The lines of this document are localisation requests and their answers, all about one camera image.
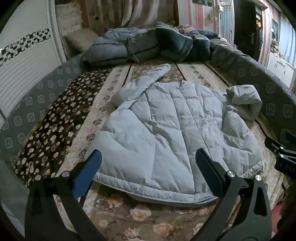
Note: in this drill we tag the dark door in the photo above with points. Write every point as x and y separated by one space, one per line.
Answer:
245 25

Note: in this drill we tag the wall poster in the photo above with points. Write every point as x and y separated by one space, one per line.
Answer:
203 2

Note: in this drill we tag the grey patterned bed sheet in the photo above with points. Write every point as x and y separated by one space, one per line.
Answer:
34 97

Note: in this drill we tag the green toy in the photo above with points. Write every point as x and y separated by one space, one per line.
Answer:
171 21

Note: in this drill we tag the striped beige curtain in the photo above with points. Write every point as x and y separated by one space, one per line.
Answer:
138 14

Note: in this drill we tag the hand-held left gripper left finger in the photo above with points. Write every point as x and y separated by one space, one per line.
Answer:
86 176

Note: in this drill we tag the grey-blue piped cushion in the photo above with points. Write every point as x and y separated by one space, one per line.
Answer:
144 45

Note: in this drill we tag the dark teal quilt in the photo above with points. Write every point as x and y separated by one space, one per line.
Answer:
178 44

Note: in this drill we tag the white framed window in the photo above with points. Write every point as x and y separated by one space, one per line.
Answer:
226 20

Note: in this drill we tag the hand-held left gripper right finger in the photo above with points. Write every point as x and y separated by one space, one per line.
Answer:
208 172

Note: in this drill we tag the small wall picture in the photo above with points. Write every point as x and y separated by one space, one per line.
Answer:
274 26

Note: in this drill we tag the brown floral blanket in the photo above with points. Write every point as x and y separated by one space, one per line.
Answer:
69 120

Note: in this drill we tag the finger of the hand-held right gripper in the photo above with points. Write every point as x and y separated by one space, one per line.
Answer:
286 163
274 144

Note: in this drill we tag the white cabinet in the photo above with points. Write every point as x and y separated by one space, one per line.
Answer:
281 67

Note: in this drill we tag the beige pillow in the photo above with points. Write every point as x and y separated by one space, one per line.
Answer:
79 38

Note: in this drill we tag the light blue puffer jacket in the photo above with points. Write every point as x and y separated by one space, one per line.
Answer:
161 139

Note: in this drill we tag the white wardrobe with black pattern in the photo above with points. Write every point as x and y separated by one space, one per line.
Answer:
25 58

